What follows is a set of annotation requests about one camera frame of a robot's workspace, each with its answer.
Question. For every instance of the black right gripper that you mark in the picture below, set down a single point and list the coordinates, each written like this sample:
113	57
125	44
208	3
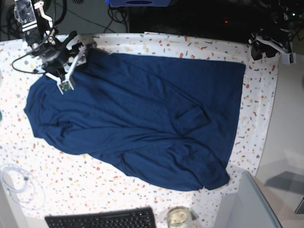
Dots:
57	57

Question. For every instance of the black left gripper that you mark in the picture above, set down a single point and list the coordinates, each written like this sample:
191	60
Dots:
280	36

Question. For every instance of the navy blue t-shirt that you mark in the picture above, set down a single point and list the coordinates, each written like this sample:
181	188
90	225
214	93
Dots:
170	122

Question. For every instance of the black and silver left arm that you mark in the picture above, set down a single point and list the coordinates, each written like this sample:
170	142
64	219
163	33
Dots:
284	20

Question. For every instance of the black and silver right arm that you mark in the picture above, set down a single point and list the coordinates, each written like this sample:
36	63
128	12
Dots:
39	32

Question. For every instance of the terrazzo pattern table cloth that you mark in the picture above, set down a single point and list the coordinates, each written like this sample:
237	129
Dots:
65	184

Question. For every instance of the grey monitor back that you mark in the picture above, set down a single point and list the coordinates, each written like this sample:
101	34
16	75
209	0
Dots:
247	208

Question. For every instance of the clear glass jar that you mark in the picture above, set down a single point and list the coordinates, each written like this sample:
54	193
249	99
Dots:
179	217

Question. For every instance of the black computer keyboard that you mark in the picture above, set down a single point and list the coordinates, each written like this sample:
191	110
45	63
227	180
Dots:
132	218

